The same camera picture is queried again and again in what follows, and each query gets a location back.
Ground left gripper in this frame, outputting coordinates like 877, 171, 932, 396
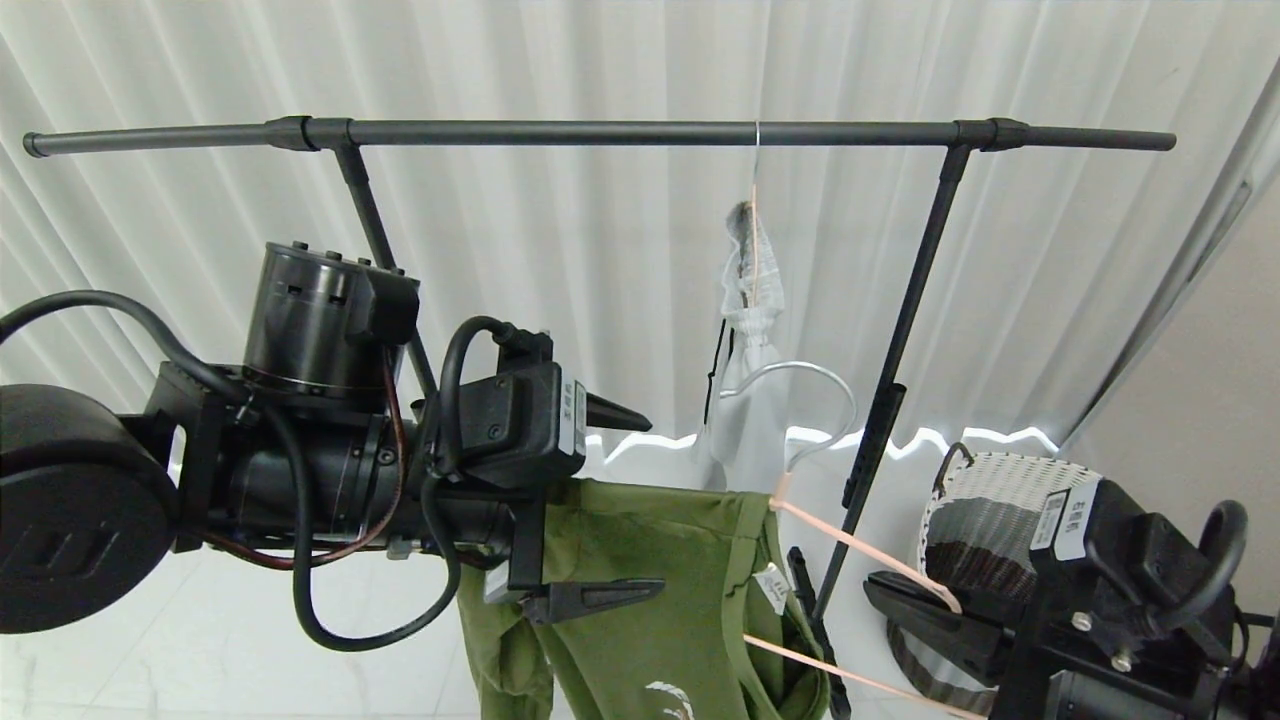
215, 392, 667, 627

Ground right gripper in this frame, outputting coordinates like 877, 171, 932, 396
863, 570, 1233, 720

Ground green garment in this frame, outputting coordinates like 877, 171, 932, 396
455, 478, 833, 720

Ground pink clothes hanger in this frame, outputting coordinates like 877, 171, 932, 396
718, 360, 988, 720
745, 122, 768, 306

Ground pale grey shorts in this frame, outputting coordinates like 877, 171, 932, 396
695, 200, 793, 493

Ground white laundry basket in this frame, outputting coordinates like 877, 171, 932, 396
885, 443, 1103, 716

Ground black clothes rack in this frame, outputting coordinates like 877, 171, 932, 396
22, 117, 1178, 720

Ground white curtain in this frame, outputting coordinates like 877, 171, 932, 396
0, 0, 1280, 461

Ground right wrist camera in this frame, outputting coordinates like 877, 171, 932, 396
1028, 475, 1238, 669

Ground black cable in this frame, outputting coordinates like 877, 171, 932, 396
0, 290, 551, 653
1150, 500, 1250, 638

